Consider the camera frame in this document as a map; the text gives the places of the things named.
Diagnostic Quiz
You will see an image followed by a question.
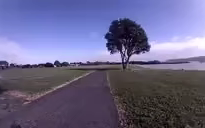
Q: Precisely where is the distant hill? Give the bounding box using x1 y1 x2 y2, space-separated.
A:
166 54 205 63

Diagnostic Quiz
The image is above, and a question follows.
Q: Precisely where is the large dark tree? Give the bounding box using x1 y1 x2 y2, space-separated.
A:
104 17 152 71

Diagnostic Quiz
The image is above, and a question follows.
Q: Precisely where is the grass field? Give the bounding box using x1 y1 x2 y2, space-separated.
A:
106 68 205 128
0 67 93 98

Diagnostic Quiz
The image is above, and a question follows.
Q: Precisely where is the grey asphalt path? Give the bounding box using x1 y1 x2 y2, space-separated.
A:
0 70 122 128

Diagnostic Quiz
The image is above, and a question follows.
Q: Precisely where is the water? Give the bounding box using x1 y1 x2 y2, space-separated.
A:
138 60 205 72

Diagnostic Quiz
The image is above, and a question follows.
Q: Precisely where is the distant row of trees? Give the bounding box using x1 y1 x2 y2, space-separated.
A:
0 59 191 69

